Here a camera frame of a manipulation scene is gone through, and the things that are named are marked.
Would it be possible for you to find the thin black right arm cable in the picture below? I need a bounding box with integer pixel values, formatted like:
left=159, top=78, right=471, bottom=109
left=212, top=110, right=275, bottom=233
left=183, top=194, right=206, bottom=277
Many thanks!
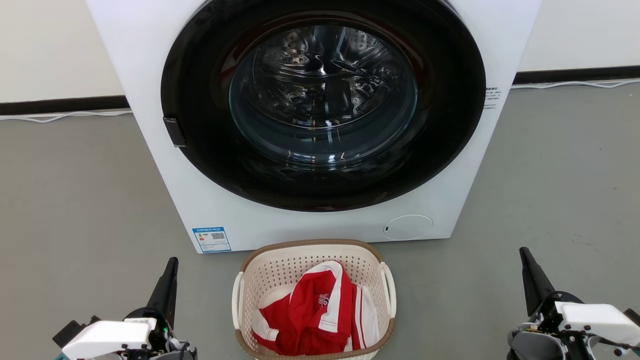
left=593, top=336, right=640, bottom=352

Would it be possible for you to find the round black glass washer door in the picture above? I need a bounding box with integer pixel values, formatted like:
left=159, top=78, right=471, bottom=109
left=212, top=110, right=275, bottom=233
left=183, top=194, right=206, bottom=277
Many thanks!
left=160, top=0, right=487, bottom=213

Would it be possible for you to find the round white filter cover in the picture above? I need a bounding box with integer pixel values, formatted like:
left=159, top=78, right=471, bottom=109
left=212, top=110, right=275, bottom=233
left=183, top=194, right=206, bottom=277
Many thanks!
left=383, top=214, right=434, bottom=241

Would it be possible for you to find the red and white shirt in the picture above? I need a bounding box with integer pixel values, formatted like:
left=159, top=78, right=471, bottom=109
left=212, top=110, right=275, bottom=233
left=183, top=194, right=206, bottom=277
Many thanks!
left=251, top=260, right=381, bottom=357

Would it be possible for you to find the white front-load washing machine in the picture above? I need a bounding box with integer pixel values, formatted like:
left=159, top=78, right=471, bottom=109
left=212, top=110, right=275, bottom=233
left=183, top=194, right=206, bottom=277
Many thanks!
left=85, top=0, right=543, bottom=254

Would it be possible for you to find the cream perforated plastic laundry basket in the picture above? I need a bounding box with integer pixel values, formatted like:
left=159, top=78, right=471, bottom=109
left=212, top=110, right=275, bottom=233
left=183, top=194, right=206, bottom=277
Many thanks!
left=231, top=239, right=397, bottom=360

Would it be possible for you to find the blue energy label sticker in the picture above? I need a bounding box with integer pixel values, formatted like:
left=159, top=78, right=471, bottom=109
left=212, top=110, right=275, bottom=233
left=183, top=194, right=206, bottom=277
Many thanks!
left=192, top=227, right=232, bottom=253

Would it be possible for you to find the black washer door handle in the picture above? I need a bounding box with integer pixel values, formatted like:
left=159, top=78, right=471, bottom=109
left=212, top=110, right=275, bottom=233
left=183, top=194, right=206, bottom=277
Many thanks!
left=163, top=116, right=187, bottom=148

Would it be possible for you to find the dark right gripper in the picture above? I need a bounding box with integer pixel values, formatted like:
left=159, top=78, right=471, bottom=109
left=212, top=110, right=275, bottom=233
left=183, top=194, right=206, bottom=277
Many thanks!
left=519, top=246, right=585, bottom=333

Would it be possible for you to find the white floor cable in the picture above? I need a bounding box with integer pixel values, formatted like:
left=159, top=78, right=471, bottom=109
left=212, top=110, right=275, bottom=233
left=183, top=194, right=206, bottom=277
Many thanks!
left=0, top=109, right=133, bottom=124
left=511, top=78, right=640, bottom=90

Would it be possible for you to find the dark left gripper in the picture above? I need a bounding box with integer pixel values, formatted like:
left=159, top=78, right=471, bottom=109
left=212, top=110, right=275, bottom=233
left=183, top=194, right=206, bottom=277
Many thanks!
left=124, top=257, right=180, bottom=354

